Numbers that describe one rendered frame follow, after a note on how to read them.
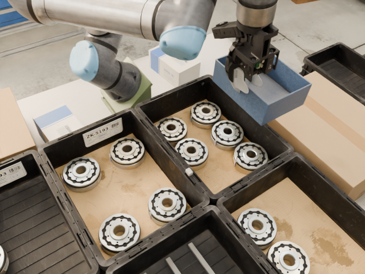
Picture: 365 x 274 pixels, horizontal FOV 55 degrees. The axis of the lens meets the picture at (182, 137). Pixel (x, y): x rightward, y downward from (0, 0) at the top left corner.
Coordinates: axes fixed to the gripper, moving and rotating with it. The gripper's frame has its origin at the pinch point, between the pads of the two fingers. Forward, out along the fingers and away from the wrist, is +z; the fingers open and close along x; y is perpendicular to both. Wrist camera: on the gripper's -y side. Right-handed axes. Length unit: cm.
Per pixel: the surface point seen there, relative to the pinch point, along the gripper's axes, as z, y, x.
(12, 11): 67, -193, -34
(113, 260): 14.3, 16.4, -44.8
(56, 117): 29, -46, -41
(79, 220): 14.1, 3.9, -47.8
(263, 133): 22.6, 2.8, 9.4
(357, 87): 73, -21, 103
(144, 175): 26.2, -6.1, -27.0
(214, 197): 17.1, 14.7, -17.2
